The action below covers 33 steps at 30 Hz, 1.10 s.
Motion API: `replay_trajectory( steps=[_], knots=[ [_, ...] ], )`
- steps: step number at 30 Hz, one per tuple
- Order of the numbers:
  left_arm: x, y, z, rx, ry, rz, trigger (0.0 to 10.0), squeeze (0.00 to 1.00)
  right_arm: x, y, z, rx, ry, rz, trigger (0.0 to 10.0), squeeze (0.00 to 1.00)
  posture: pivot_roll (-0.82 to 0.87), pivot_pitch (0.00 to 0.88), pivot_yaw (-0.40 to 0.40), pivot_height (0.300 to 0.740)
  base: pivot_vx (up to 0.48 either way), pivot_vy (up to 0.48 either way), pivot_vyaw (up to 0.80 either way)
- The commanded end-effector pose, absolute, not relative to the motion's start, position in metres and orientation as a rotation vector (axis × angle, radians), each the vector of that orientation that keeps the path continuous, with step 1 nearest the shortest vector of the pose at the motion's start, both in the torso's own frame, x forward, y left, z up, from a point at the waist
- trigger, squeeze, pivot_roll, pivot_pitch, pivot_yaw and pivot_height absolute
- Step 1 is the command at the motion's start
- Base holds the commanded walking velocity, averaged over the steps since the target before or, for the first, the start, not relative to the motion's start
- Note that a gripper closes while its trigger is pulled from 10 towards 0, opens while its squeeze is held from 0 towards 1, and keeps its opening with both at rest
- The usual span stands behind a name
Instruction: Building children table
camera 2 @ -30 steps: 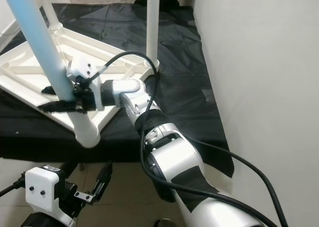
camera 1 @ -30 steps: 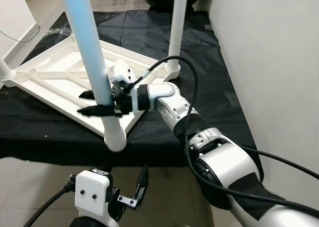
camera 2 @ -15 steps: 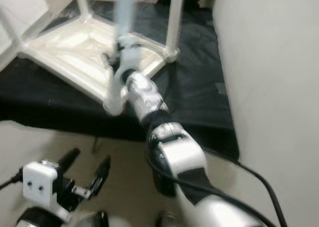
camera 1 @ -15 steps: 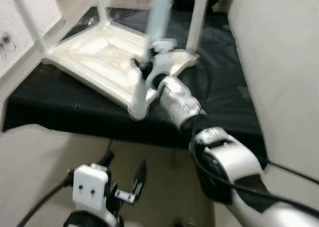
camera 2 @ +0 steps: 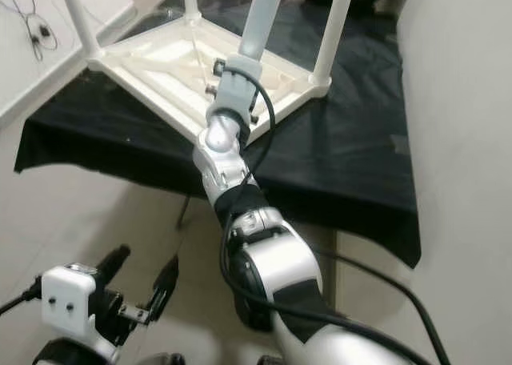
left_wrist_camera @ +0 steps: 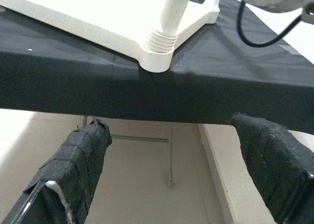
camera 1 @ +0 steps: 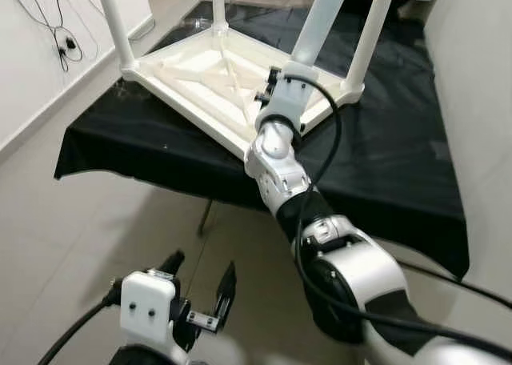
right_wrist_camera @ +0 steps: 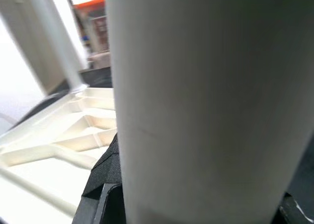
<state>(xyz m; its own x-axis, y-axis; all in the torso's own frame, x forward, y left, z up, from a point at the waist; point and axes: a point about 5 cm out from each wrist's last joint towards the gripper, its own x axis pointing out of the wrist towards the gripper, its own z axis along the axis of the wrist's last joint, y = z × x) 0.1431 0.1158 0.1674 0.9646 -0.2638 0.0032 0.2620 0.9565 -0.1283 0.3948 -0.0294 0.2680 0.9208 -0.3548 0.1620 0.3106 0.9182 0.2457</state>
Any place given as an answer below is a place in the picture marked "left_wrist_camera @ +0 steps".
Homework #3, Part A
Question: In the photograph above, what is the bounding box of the white plastic table leg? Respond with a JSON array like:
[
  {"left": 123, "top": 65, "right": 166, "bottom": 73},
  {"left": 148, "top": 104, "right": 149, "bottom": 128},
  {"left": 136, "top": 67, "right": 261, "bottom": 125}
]
[
  {"left": 142, "top": 0, "right": 197, "bottom": 54},
  {"left": 201, "top": 0, "right": 224, "bottom": 13}
]

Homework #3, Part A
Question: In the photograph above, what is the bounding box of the black table cloth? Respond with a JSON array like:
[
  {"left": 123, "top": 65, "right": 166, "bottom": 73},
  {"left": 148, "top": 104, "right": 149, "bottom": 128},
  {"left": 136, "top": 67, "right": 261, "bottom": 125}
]
[{"left": 0, "top": 0, "right": 314, "bottom": 136}]

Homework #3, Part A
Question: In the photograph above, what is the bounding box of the white plastic table top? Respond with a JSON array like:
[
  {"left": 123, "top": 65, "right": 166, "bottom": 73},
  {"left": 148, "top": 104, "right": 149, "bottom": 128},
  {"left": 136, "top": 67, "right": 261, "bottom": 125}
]
[{"left": 0, "top": 0, "right": 221, "bottom": 74}]

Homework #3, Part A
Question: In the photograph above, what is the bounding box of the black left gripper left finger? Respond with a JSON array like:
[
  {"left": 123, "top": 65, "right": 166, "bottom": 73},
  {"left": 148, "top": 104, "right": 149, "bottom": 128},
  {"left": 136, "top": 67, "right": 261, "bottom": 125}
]
[{"left": 0, "top": 117, "right": 113, "bottom": 224}]

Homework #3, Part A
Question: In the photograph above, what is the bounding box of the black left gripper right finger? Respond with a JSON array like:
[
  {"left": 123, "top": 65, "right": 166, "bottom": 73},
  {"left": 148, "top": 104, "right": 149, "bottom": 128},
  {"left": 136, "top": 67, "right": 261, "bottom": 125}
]
[{"left": 231, "top": 112, "right": 314, "bottom": 224}]

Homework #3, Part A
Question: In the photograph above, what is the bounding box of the grey metal table frame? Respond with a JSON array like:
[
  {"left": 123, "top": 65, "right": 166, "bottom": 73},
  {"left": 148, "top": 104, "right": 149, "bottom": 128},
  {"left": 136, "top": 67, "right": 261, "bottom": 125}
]
[{"left": 111, "top": 122, "right": 174, "bottom": 188}]

